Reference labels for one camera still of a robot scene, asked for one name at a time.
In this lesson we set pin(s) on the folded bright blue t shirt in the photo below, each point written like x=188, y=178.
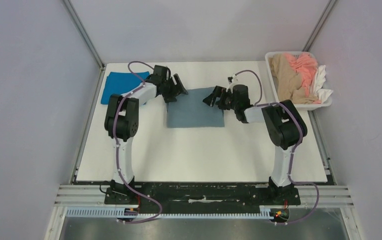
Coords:
x=119, y=83

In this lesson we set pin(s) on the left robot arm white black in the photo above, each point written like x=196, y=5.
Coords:
x=122, y=122

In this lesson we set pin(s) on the beige t shirt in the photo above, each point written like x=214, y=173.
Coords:
x=287, y=79

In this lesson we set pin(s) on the aluminium frame post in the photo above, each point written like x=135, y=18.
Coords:
x=319, y=25
x=83, y=32

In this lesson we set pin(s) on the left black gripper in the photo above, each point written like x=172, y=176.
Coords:
x=176, y=89

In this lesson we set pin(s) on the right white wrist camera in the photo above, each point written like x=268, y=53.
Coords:
x=232, y=81

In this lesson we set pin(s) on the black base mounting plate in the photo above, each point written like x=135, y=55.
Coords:
x=198, y=197

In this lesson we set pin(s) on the white plastic laundry basket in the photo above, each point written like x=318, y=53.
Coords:
x=274, y=83

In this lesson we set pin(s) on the pink t shirt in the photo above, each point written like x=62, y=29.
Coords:
x=306, y=68

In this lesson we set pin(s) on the grey-blue t shirt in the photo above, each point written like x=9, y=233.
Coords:
x=189, y=111

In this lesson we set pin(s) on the white t shirt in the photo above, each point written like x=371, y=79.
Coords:
x=316, y=88

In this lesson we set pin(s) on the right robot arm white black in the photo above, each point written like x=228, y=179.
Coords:
x=285, y=127

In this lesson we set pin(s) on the right aluminium frame post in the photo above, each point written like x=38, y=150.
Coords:
x=319, y=25

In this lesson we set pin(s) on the white slotted cable duct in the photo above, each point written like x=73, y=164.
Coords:
x=126, y=213

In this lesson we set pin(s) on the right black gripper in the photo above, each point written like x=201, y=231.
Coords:
x=220, y=98

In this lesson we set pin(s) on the left aluminium frame post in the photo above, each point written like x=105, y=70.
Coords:
x=83, y=32

